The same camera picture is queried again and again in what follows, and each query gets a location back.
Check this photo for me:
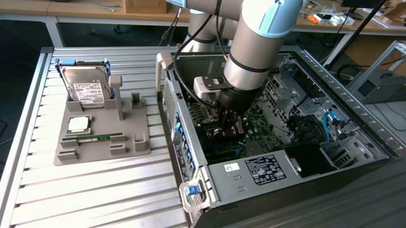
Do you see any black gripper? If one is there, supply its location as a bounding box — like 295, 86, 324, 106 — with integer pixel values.
217, 88, 257, 115

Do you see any low-profile graphics card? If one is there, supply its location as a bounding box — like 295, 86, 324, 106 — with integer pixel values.
197, 123, 251, 146

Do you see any green motherboard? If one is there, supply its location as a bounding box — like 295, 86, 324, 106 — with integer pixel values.
187, 95, 285, 164

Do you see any metal disk bay cage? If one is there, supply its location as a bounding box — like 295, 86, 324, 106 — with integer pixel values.
263, 71, 318, 119

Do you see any grey chipset heatsink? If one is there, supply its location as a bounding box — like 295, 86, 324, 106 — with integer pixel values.
244, 141, 267, 155

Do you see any black expansion slot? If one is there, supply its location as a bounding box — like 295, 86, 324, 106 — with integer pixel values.
204, 149, 241, 159

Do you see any open black PC case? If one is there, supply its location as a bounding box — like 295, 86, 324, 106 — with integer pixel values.
155, 46, 402, 228

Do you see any grey power supply unit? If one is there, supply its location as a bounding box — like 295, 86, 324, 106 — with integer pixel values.
204, 152, 299, 204

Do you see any wooden desk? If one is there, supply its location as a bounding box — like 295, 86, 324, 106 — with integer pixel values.
0, 0, 191, 48
291, 0, 406, 69

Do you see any grey computer tower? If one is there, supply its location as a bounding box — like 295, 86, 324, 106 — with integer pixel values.
347, 70, 406, 105

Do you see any green RAM stick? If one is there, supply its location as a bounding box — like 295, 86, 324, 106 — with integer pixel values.
62, 133, 123, 143

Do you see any white flat box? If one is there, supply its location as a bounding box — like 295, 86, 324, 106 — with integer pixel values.
328, 14, 355, 26

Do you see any grey parts rack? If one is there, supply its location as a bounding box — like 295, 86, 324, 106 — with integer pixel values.
53, 75, 152, 166

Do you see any black tripod pole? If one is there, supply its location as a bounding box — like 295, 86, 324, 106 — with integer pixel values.
323, 0, 390, 69

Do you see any hard disk with blue carrier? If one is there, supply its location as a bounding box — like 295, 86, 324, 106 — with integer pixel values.
53, 58, 115, 109

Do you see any cardboard box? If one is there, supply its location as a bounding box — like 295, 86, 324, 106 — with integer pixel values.
123, 0, 168, 14

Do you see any silver CPU chip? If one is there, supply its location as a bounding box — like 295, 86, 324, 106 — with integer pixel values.
66, 116, 92, 133

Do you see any black monitor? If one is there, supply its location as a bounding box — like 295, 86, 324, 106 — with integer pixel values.
340, 0, 380, 21

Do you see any brown cardboard piece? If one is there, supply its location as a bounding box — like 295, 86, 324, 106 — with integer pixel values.
382, 2, 406, 29

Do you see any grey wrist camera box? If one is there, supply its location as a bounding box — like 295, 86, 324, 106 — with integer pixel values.
192, 76, 228, 104

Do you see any black power wire bundle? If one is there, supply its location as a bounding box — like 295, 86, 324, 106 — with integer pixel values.
288, 116, 322, 143

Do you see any grey case handle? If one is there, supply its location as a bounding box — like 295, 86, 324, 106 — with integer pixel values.
155, 52, 175, 92
177, 180, 211, 212

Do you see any blue SATA wire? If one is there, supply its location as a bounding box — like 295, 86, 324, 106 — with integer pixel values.
322, 110, 342, 143

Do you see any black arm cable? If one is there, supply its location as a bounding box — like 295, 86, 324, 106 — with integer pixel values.
159, 0, 223, 107

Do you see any metal disk bay bracket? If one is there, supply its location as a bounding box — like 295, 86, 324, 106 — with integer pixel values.
319, 137, 375, 167

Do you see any aluminium profile frame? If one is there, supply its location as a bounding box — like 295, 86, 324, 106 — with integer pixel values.
347, 39, 406, 91

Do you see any white cable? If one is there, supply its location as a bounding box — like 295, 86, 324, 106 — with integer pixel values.
89, 0, 123, 11

